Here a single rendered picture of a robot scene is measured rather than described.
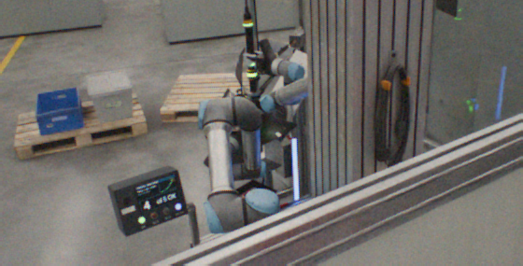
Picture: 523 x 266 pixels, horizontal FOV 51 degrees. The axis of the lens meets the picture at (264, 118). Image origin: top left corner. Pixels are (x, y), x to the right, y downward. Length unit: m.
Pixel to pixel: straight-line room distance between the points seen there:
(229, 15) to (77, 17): 2.81
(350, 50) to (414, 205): 0.81
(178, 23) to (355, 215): 7.58
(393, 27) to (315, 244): 0.98
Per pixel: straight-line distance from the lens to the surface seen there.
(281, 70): 2.40
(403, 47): 1.49
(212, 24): 8.14
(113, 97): 5.38
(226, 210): 1.89
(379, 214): 0.60
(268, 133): 2.54
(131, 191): 2.12
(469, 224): 0.80
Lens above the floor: 2.31
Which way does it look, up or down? 25 degrees down
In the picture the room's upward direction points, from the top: 4 degrees counter-clockwise
